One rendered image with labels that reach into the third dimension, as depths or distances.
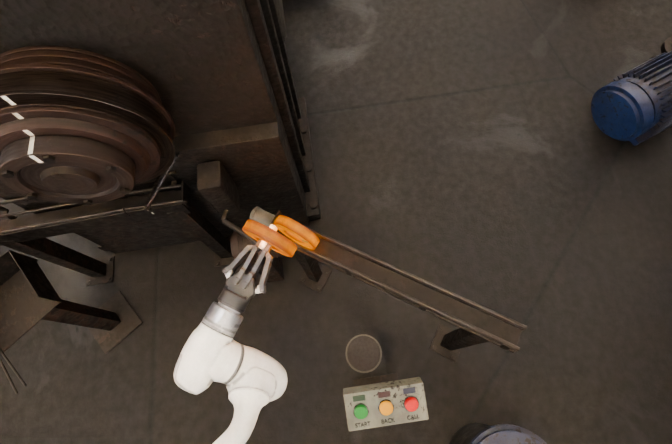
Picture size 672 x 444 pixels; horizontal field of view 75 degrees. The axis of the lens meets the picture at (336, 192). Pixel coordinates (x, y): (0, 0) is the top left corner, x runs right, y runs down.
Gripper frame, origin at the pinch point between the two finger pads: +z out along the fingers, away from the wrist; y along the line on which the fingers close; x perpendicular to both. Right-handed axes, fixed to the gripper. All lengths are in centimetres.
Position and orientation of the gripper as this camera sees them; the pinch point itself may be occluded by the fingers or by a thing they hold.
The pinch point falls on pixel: (268, 237)
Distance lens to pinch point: 119.4
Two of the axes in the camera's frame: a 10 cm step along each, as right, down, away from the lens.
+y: 8.9, 4.0, -2.2
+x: -0.8, -3.4, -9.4
